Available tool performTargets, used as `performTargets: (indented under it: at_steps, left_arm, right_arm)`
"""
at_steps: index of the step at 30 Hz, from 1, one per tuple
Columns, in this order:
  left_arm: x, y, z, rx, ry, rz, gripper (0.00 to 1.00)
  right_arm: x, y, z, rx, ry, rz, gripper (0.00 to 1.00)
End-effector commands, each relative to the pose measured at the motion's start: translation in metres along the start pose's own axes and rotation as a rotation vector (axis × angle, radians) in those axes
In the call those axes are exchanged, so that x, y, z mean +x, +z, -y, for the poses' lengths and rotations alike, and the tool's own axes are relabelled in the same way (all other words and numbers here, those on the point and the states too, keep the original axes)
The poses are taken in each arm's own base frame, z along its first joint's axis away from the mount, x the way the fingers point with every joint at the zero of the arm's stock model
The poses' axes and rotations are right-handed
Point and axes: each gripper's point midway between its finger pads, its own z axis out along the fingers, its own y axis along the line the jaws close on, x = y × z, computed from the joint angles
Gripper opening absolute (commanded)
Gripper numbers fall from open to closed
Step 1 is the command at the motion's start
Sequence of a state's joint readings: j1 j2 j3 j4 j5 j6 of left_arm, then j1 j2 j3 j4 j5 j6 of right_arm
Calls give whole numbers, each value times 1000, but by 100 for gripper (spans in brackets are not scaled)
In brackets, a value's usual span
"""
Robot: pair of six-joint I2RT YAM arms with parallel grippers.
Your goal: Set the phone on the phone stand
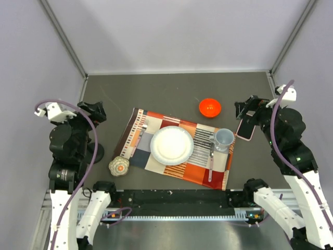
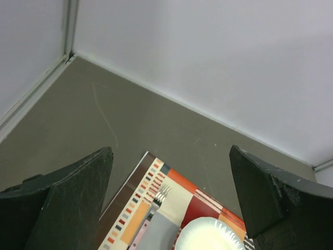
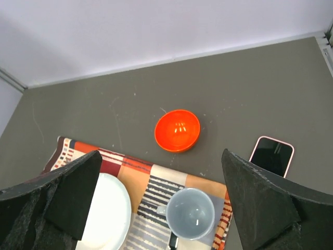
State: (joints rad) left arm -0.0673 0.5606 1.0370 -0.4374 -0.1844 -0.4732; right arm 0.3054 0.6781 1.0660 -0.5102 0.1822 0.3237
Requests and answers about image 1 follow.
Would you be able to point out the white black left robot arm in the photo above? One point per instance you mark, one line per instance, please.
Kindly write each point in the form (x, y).
(72, 151)

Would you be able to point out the black phone pink case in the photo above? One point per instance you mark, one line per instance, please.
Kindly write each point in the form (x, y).
(245, 129)

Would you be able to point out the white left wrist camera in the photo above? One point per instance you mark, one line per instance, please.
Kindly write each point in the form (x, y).
(55, 112)

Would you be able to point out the small patterned flower dish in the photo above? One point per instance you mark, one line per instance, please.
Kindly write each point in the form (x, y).
(119, 166)

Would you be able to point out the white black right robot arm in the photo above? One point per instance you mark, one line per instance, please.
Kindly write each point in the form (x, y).
(283, 128)

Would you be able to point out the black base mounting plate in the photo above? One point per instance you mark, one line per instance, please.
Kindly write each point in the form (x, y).
(179, 202)

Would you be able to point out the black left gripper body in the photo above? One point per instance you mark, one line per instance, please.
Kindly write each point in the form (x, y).
(95, 117)

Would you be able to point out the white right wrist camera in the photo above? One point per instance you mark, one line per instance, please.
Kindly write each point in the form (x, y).
(289, 97)

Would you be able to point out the orange bowl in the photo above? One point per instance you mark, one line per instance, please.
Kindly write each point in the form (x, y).
(210, 107)

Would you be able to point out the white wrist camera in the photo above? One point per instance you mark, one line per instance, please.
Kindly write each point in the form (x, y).
(55, 112)
(289, 97)

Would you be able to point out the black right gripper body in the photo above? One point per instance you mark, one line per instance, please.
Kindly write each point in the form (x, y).
(260, 115)

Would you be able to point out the fork with pink handle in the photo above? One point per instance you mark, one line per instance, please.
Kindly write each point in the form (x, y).
(144, 128)

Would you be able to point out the white ceramic plate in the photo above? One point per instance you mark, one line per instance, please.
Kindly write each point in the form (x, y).
(172, 145)

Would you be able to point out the orange patchwork placemat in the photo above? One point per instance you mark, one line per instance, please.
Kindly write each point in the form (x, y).
(195, 170)

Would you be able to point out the light blue mug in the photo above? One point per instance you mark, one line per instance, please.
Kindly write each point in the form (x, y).
(222, 139)

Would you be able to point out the aluminium rail with cable duct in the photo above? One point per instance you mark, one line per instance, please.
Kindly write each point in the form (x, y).
(253, 212)

